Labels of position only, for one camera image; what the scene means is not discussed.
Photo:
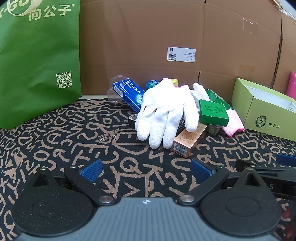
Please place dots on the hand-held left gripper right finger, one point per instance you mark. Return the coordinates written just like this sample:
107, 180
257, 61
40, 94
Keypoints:
200, 169

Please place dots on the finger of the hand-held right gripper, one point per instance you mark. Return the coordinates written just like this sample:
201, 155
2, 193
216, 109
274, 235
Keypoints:
240, 164
286, 160

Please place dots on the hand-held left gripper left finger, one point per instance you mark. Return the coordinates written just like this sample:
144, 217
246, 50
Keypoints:
92, 169

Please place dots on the light green box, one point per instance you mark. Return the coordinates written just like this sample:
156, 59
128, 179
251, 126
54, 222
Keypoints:
266, 115

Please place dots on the black tape roll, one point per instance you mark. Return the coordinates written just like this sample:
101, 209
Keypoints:
132, 120

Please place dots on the slim green box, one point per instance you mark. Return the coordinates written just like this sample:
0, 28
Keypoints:
217, 97

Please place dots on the clear plastic cup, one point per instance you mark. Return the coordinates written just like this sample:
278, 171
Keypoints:
113, 96

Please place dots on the blue medicine box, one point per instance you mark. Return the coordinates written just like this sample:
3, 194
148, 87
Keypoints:
129, 92

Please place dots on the blue gum container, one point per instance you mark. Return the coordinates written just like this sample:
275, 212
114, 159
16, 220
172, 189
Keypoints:
151, 84

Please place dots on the person's right hand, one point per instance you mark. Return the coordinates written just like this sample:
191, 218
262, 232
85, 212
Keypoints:
288, 214

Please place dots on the copper orange box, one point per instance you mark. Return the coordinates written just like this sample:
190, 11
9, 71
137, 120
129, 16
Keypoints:
187, 141

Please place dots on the black patterned mat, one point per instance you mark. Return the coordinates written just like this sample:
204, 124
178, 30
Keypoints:
69, 139

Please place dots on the dark olive box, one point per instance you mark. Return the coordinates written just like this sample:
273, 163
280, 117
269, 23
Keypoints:
214, 129

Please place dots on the square green box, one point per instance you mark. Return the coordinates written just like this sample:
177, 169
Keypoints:
212, 113

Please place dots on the pink bottle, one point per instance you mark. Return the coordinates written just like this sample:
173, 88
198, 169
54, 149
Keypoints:
291, 84

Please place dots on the small yellow box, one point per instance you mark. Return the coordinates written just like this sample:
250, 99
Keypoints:
174, 82

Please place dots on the white shipping label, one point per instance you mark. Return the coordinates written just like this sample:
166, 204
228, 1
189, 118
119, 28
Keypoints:
181, 54

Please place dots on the green fabric bag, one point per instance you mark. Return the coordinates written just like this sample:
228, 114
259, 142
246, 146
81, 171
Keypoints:
34, 58

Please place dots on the large cardboard box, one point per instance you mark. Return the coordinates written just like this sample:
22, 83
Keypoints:
138, 34

